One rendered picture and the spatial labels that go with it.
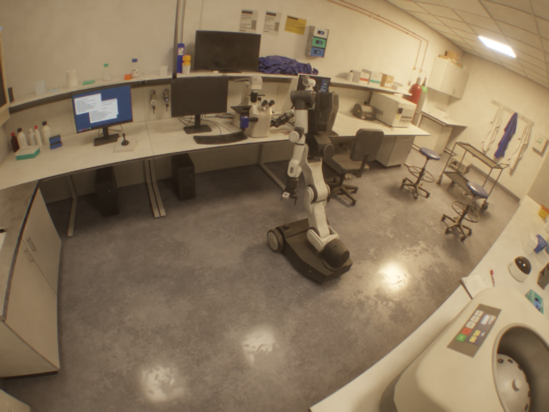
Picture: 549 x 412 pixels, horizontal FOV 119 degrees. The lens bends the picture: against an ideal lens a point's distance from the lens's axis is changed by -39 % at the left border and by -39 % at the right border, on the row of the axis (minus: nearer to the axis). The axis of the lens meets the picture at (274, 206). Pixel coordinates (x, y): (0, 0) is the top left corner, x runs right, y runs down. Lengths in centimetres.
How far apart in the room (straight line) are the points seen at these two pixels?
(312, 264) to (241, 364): 93
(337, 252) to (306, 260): 26
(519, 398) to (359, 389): 52
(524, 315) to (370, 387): 58
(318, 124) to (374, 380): 162
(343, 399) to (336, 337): 117
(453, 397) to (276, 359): 133
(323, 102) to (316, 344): 169
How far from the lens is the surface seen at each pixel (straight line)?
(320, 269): 207
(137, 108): 291
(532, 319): 108
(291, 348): 186
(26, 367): 197
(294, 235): 228
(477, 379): 74
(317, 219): 211
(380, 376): 92
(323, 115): 192
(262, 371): 177
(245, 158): 351
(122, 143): 235
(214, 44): 282
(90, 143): 263
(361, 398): 88
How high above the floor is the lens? 168
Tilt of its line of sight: 36 degrees down
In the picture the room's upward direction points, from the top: 10 degrees clockwise
